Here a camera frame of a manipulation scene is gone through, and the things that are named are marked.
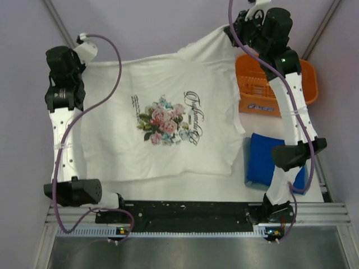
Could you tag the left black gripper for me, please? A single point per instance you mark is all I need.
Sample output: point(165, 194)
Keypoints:
point(81, 66)

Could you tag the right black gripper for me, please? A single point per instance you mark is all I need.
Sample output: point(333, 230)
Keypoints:
point(240, 24)

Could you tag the white floral t shirt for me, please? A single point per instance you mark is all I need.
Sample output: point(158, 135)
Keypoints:
point(164, 115)

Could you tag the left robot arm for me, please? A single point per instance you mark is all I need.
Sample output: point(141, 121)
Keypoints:
point(65, 101)

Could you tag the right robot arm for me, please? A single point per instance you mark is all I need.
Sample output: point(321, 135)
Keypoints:
point(264, 35)

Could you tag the orange plastic basket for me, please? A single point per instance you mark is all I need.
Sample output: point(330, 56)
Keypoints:
point(257, 96)

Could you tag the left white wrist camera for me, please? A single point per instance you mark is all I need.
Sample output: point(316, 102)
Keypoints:
point(86, 49)

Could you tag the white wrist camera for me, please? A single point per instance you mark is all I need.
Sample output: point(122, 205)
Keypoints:
point(86, 49)
point(256, 5)

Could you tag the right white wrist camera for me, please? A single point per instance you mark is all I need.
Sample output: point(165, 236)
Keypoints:
point(256, 5)

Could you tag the left aluminium corner post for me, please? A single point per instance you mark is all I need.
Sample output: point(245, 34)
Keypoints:
point(60, 26)

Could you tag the aluminium corner post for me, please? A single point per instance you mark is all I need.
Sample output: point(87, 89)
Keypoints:
point(321, 28)
point(60, 26)

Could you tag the right aluminium corner post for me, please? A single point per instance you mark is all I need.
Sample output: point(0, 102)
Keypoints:
point(321, 28)

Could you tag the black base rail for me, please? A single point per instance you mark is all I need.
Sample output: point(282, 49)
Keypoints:
point(191, 217)

